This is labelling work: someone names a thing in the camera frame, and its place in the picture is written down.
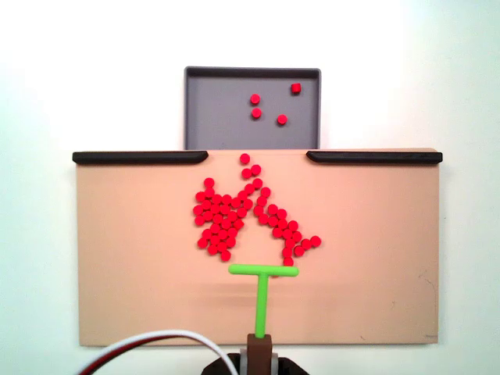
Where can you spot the beige flat board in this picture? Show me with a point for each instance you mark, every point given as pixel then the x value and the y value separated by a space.
pixel 136 273

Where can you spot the black edge rail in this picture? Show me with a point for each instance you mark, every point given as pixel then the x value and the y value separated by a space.
pixel 136 157
pixel 375 157

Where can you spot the grey shallow tray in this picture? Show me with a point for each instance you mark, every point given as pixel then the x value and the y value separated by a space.
pixel 218 117

